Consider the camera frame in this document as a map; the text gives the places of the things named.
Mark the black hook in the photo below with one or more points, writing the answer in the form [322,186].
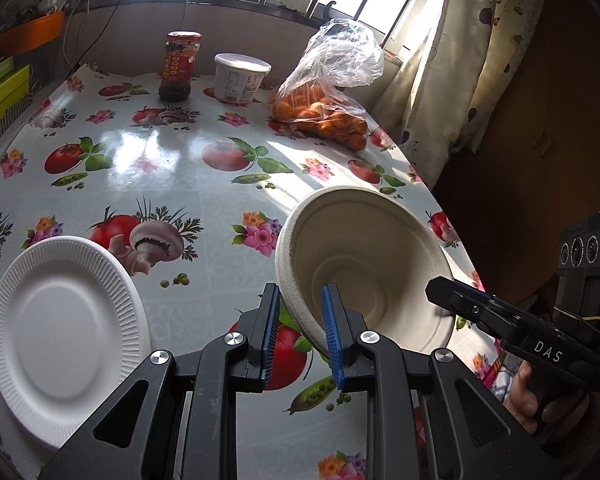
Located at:
[328,10]

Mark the person's right hand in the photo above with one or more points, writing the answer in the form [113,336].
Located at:
[519,395]

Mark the orange plastic tray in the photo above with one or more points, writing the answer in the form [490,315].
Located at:
[25,32]

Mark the bright green cardboard box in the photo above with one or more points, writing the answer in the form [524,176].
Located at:
[5,97]

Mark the white ribbed foam plate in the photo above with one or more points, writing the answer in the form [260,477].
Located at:
[60,320]

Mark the plastic bag of oranges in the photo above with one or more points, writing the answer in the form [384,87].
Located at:
[335,90]

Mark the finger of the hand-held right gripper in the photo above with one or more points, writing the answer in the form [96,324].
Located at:
[481,294]
[455,301]

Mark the white plastic tub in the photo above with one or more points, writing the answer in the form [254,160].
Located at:
[241,77]

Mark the red-label chili sauce jar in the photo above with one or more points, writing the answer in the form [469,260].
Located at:
[181,65]

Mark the beige paper bowl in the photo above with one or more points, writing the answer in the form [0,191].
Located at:
[375,260]

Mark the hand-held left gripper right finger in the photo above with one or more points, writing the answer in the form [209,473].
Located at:
[330,335]

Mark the cream patterned curtain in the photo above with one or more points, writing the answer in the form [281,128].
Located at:
[455,60]

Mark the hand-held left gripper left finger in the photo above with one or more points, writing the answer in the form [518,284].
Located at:
[271,330]

